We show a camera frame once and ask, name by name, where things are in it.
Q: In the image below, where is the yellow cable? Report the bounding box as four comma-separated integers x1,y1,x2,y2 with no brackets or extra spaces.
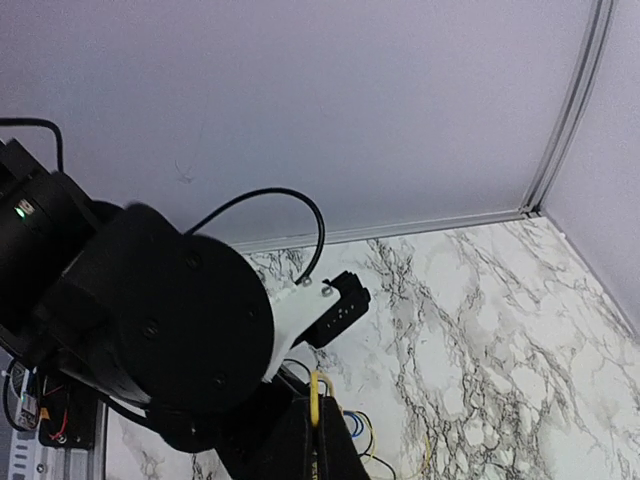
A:
309,369,436,476

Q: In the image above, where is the blue cable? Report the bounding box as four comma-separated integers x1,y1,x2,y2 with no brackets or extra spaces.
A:
342,410,369,439

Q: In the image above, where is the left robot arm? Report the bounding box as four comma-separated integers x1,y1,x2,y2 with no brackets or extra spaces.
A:
1,141,371,479

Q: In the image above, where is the left arm black hose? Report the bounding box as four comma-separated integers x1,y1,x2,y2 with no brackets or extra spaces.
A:
0,117,326,289

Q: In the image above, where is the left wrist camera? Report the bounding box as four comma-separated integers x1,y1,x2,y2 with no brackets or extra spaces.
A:
263,271,371,382

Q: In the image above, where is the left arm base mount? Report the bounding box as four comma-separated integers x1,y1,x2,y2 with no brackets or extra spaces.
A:
1,359,99,451

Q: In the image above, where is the left aluminium corner post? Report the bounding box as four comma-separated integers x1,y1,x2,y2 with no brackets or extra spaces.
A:
518,0,618,217

